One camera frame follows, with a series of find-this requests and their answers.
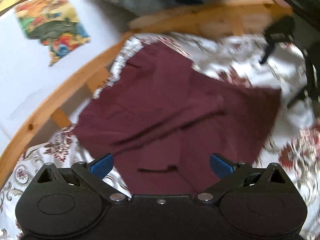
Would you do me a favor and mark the colourful floral wall poster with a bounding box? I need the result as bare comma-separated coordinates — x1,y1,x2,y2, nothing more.
14,0,91,66

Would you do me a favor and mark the wooden bed frame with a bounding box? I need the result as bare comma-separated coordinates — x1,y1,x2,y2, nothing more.
1,0,292,185

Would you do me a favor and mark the white floral bedspread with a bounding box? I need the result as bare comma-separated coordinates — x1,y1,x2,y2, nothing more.
1,34,319,239

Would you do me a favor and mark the maroon long-sleeve shirt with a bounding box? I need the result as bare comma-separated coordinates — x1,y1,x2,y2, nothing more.
74,42,281,194

